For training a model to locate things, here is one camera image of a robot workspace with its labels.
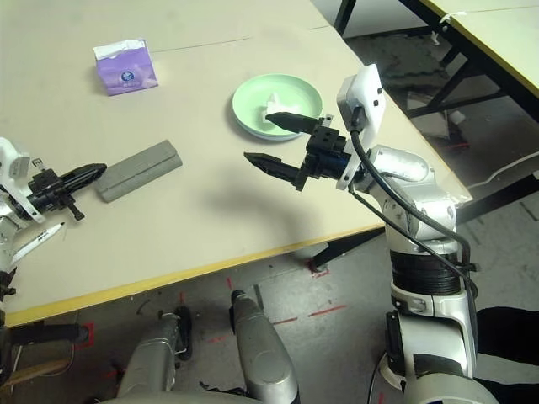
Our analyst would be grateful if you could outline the black right camera cable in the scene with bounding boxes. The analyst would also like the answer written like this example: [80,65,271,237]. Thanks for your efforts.
[348,104,481,312]

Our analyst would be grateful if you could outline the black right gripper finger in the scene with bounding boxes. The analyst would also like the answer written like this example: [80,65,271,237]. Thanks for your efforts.
[264,111,328,136]
[243,151,307,189]

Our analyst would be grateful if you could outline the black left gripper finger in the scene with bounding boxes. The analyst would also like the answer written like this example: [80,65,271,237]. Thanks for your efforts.
[62,162,109,180]
[62,170,106,190]

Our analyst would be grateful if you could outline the yellow edged neighbouring table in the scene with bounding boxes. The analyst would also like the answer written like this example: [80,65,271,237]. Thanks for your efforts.
[334,0,539,119]

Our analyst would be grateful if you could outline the robot grey legs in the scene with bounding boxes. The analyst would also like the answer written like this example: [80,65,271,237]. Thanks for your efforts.
[229,289,298,403]

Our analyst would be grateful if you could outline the green plate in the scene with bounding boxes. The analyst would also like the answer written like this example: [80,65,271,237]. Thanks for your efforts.
[231,73,324,138]

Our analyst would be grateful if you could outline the white tissue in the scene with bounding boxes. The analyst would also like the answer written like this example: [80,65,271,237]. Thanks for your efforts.
[259,92,287,125]

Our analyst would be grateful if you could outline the white floor cable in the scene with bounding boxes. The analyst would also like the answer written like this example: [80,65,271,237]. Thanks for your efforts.
[465,151,539,189]

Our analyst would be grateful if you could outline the grey glasses case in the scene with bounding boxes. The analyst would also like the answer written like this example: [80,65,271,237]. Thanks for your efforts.
[93,140,184,205]

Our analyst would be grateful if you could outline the silver robot left leg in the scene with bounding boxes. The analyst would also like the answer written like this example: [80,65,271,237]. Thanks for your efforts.
[117,305,195,399]

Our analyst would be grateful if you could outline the black table leg bar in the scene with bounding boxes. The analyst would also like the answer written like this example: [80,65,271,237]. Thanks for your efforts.
[8,323,92,346]
[313,174,539,270]

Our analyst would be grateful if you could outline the clear plastic bag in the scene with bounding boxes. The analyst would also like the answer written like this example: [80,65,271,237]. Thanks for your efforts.
[437,167,475,207]

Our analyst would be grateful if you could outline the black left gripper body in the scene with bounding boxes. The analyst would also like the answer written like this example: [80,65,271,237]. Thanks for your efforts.
[25,167,88,223]

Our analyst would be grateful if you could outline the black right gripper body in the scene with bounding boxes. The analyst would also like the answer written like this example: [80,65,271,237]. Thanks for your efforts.
[294,115,359,193]

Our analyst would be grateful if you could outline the wooden stick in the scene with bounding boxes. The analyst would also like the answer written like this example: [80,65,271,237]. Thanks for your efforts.
[0,359,71,386]

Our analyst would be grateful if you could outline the black trousered bystander leg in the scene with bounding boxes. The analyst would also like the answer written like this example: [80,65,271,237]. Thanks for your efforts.
[475,306,539,363]
[475,376,539,404]

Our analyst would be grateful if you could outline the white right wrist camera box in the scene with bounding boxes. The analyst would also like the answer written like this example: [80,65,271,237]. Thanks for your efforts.
[335,63,387,190]

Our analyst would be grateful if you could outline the black whiteboard marker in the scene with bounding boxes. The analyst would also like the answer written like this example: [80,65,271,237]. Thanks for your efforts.
[10,221,67,268]

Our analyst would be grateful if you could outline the purple tissue pack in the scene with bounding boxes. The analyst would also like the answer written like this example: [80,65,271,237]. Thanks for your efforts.
[92,37,160,97]

